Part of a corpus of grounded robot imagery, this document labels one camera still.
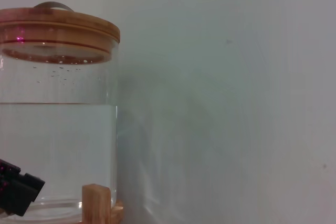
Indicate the round bamboo jar lid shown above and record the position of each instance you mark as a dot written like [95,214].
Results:
[60,30]

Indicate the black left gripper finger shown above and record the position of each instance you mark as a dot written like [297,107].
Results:
[8,170]
[18,195]

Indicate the glass water dispenser jar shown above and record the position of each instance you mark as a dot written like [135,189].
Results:
[60,134]

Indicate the wooden dispenser stand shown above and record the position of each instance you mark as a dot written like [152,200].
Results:
[95,205]

